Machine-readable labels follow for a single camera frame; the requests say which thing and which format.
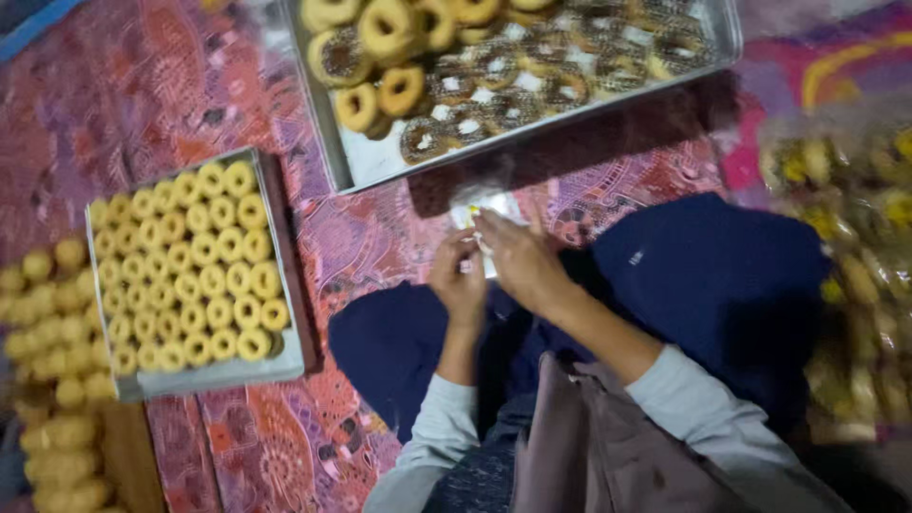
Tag person's right hand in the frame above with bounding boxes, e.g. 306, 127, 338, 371
473, 209, 580, 319

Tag person's left hand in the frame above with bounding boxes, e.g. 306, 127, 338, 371
427, 228, 490, 330

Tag clear plastic wrapper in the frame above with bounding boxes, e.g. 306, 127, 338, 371
450, 187, 530, 279

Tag large metal baking tray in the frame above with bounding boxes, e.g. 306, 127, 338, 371
279, 0, 743, 196

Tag heap of chocolate sprinkled donuts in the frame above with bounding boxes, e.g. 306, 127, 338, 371
399, 7, 715, 166

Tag person's dark blue trousers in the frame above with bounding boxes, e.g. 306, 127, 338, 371
328, 192, 835, 444

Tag grey brown headscarf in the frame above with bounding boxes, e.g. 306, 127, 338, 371
510, 352, 749, 513

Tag small metal baking tray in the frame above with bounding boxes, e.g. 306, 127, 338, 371
85, 147, 307, 403

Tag patterned red batik cloth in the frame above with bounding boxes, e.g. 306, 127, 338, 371
0, 0, 735, 513

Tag heap of packed cookie bags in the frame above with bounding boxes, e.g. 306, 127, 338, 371
757, 114, 912, 443

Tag wooden board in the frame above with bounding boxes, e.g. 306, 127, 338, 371
100, 399, 169, 513

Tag pile of yellow cookies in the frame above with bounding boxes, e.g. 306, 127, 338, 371
0, 238, 128, 513

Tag heap of plain ring donuts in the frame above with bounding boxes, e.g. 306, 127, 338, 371
299, 0, 557, 141

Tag rows of yellow ring cookies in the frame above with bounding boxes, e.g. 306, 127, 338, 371
88, 161, 292, 377

